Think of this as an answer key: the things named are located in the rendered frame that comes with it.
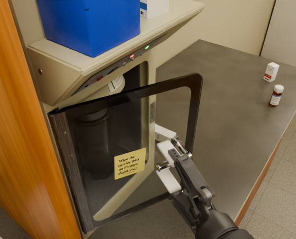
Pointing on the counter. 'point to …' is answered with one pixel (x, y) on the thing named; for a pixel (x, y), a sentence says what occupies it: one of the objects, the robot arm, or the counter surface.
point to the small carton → (153, 8)
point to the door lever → (168, 161)
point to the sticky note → (129, 163)
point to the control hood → (42, 67)
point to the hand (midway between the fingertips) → (167, 164)
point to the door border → (73, 169)
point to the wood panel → (22, 140)
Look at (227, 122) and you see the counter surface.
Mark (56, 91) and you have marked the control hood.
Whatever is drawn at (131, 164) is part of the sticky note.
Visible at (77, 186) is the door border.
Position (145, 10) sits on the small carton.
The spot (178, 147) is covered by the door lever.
